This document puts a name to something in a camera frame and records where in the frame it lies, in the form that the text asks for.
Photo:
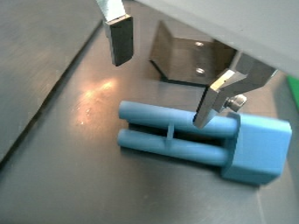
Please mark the black fixture bracket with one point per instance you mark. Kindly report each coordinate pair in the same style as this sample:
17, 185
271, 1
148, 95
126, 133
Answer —
186, 55

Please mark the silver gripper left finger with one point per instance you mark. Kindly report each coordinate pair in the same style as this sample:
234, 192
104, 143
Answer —
118, 27

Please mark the blue three prong object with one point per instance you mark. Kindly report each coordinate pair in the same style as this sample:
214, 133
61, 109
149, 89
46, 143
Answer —
245, 144

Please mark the green shape sorter block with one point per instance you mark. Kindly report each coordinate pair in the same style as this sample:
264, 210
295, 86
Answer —
293, 87

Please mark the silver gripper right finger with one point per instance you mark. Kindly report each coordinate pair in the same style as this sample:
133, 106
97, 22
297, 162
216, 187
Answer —
245, 75

